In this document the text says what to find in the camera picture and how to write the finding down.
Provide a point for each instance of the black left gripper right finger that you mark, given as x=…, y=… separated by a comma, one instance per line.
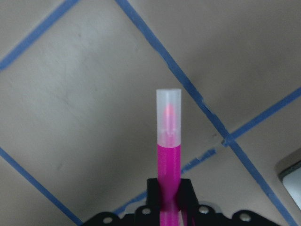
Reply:
x=187, y=202

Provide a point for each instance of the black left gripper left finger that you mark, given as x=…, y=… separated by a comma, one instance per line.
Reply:
x=149, y=213

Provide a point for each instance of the pink pen clear cap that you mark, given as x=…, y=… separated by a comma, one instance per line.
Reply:
x=169, y=106

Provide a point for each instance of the silver closed laptop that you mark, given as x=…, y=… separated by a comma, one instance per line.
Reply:
x=289, y=173

